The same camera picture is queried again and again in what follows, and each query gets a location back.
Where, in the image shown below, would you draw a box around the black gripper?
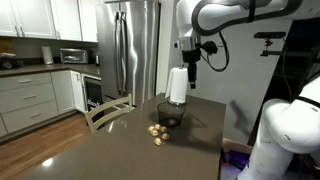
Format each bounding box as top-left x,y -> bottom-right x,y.
182,48 -> 202,90

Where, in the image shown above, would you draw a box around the white paper towel roll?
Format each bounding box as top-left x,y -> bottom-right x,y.
164,66 -> 189,104

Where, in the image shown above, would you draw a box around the stainless steel fridge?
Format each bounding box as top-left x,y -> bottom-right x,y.
95,0 -> 161,108

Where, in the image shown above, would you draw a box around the pale wooden chair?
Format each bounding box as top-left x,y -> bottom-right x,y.
84,93 -> 134,134

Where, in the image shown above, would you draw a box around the black glass door cooler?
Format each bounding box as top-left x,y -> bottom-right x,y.
82,75 -> 104,113

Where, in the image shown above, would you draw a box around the silver toaster oven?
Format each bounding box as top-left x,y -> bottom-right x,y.
59,48 -> 89,65

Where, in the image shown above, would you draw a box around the white upper kitchen cabinets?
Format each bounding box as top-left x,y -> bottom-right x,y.
0,0 -> 101,43

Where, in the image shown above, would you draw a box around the white kitchen cabinets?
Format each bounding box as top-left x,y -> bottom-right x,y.
0,0 -> 101,43
0,69 -> 87,138

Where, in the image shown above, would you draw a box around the white lower kitchen cabinets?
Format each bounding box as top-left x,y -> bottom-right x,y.
0,69 -> 87,138

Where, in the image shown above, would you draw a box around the dark dish rack clutter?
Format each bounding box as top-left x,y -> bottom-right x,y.
0,52 -> 21,71

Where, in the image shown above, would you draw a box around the brown cutting board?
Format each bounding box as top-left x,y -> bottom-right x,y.
0,37 -> 14,54

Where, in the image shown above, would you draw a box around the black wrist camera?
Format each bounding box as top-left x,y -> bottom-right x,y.
200,40 -> 219,56

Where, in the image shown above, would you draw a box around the black camera on stand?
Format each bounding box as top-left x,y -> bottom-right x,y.
253,31 -> 288,58

